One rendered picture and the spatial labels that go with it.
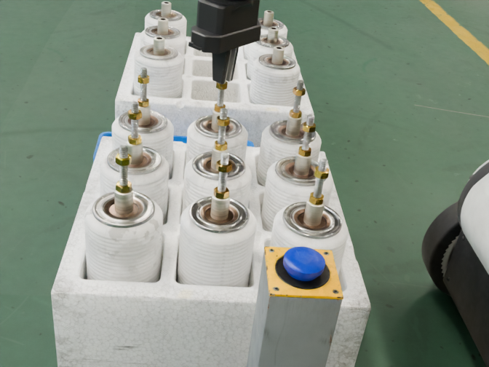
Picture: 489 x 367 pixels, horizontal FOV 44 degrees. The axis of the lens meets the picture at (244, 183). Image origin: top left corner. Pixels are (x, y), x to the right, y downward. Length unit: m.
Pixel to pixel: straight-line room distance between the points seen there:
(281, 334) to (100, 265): 0.27
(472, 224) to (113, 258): 0.42
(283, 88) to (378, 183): 0.32
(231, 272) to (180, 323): 0.09
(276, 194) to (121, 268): 0.24
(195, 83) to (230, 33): 0.46
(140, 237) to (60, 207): 0.49
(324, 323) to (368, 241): 0.61
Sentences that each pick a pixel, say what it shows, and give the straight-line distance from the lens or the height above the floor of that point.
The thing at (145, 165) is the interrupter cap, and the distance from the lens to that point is 0.85.
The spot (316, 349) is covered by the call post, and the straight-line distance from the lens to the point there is 0.63.
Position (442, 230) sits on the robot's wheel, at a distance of 1.03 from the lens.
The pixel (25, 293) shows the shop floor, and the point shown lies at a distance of 1.04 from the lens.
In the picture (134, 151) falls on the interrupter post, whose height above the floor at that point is 0.27.
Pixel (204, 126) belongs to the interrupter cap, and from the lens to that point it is 0.96.
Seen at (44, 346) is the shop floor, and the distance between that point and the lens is 0.95.
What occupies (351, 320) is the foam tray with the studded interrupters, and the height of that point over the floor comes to 0.16.
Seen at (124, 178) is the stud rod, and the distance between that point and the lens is 0.74.
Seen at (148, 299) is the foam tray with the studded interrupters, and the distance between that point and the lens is 0.75.
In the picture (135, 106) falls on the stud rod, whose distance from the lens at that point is 0.82.
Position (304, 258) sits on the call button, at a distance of 0.59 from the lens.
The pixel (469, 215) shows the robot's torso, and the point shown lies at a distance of 0.73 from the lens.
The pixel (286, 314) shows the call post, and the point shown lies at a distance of 0.59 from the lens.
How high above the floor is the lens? 0.70
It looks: 32 degrees down
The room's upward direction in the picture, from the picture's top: 7 degrees clockwise
